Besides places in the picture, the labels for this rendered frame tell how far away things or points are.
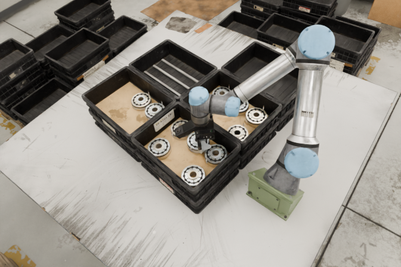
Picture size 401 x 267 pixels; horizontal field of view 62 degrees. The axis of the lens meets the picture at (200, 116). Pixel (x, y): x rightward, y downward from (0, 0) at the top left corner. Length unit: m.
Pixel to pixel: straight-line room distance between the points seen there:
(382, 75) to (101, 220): 2.63
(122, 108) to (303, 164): 0.97
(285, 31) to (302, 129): 1.82
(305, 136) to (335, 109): 0.73
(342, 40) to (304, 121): 1.61
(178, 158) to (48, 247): 1.25
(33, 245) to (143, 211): 1.12
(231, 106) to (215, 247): 0.60
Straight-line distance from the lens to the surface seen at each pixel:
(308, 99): 1.21
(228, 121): 1.63
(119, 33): 3.07
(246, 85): 1.35
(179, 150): 1.54
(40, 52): 3.16
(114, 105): 1.80
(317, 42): 1.19
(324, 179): 1.66
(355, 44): 2.76
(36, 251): 2.50
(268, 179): 1.40
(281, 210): 1.49
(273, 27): 2.99
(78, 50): 2.82
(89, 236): 1.59
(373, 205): 2.50
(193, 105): 1.25
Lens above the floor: 2.09
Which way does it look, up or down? 50 degrees down
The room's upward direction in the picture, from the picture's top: 5 degrees counter-clockwise
